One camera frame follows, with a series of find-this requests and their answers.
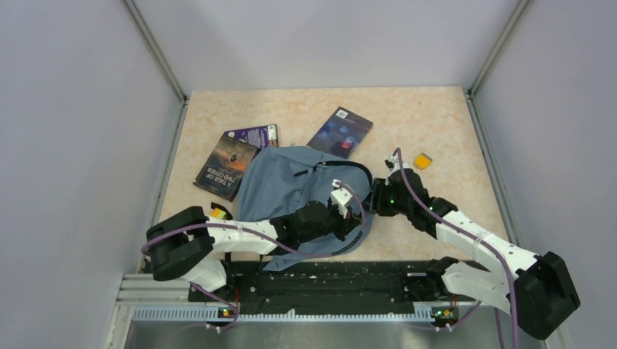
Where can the metal frame rail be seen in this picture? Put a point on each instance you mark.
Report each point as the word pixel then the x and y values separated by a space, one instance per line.
pixel 165 142
pixel 527 105

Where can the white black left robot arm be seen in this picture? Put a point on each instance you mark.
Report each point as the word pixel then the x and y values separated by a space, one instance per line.
pixel 180 247

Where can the dark blue paperback book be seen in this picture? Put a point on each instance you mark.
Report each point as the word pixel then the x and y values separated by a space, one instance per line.
pixel 341 133

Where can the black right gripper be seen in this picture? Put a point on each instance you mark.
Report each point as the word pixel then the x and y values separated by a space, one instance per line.
pixel 380 186

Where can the colourful puzzle cube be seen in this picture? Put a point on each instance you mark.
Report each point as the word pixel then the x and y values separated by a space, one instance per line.
pixel 218 213

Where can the yellow grey eraser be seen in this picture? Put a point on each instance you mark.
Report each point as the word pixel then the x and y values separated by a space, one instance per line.
pixel 422 161

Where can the metal frame rail right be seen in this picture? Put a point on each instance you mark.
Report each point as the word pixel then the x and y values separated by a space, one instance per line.
pixel 527 105

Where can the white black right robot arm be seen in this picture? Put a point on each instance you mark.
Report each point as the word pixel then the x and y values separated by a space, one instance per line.
pixel 536 290

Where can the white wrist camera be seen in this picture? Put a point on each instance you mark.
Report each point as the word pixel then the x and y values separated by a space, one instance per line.
pixel 341 196
pixel 394 165

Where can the metal frame rail left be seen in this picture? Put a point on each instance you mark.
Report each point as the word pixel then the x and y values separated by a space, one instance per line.
pixel 165 142

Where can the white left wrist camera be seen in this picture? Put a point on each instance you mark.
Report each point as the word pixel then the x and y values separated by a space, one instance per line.
pixel 341 196

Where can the brown cover book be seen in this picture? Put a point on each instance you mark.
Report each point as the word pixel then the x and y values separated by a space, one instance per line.
pixel 224 169

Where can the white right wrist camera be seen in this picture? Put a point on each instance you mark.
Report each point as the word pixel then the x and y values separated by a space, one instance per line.
pixel 394 165

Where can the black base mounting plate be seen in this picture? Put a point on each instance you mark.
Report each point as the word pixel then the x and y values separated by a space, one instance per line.
pixel 333 288

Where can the blue grey backpack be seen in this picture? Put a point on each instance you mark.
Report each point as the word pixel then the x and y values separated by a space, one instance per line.
pixel 279 181

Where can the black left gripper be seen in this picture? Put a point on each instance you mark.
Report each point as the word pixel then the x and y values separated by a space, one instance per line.
pixel 347 225

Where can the aluminium front rail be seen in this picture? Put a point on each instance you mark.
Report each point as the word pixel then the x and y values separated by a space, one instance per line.
pixel 177 301

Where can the purple cover book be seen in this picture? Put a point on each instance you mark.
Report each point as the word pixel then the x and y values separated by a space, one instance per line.
pixel 261 136

